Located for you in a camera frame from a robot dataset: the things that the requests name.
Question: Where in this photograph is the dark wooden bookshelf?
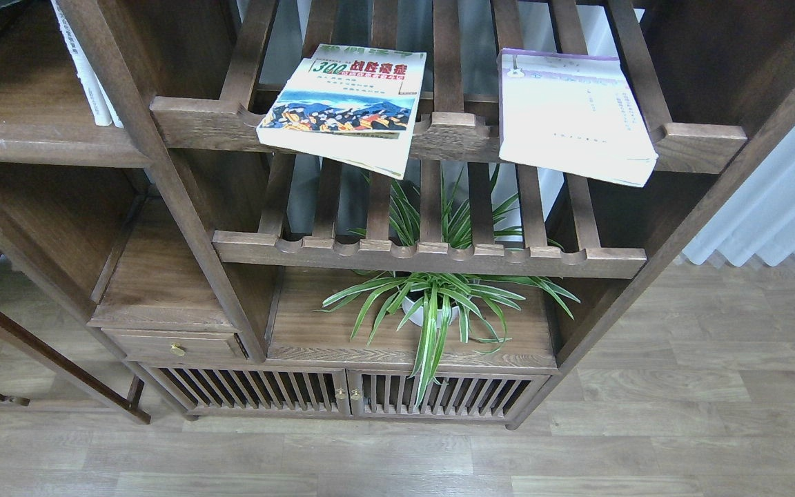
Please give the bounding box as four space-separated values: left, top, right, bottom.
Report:
0 1 795 430

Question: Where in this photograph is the white plant pot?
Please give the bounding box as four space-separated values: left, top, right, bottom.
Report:
402 291 460 327

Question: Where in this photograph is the green spider plant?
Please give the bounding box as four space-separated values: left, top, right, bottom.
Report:
318 163 581 409

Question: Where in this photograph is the colourful cover paperback book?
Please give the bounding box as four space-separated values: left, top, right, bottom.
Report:
257 43 426 179

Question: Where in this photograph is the white purple-edged book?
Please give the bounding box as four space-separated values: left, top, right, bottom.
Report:
498 48 658 188

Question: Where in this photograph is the brass drawer knob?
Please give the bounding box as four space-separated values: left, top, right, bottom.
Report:
170 343 186 358

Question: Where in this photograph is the white upright book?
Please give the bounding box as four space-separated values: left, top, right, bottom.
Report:
51 1 124 127

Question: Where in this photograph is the white curtain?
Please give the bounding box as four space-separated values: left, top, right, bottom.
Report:
682 127 795 266

